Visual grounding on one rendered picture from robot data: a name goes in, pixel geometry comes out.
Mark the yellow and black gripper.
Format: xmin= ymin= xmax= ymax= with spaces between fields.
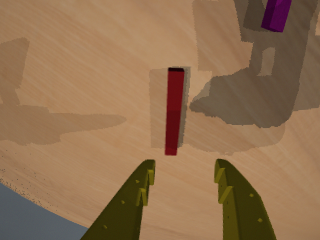
xmin=80 ymin=159 xmax=277 ymax=240

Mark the magenta rod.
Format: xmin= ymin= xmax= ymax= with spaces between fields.
xmin=261 ymin=0 xmax=292 ymax=33

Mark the dark red rod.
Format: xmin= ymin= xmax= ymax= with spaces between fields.
xmin=165 ymin=68 xmax=184 ymax=156

